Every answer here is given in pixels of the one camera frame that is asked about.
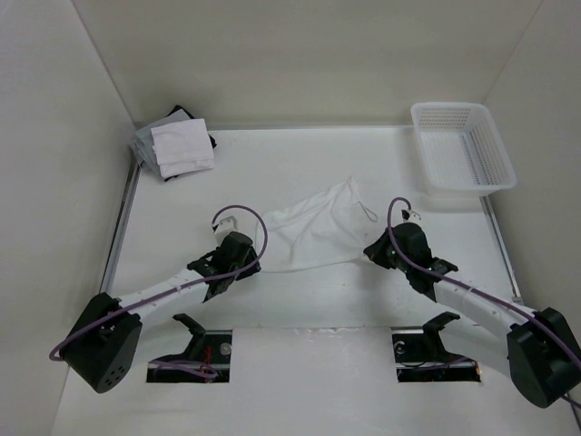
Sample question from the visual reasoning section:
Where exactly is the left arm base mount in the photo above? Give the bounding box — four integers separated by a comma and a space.
146, 313, 233, 384

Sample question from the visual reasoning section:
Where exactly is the folded grey tank top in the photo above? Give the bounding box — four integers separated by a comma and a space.
133, 114, 191, 178

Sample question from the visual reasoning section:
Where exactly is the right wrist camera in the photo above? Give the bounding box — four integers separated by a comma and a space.
400, 209, 421, 223

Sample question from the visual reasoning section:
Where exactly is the folded black tank top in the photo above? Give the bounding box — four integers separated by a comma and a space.
167, 104, 217, 149

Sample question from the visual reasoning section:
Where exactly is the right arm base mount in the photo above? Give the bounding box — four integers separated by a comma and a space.
391, 312, 481, 383

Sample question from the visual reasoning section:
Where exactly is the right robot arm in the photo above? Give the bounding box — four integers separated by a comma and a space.
363, 222, 580, 409

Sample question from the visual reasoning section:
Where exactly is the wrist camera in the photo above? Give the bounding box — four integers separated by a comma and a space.
400, 209, 421, 223
212, 215, 238, 244

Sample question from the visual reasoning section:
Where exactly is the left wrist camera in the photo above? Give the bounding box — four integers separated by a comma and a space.
212, 215, 238, 244

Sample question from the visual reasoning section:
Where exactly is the white plastic basket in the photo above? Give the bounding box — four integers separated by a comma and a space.
410, 102, 517, 198

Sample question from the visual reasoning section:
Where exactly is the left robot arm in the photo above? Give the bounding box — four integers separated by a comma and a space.
50, 231, 266, 393

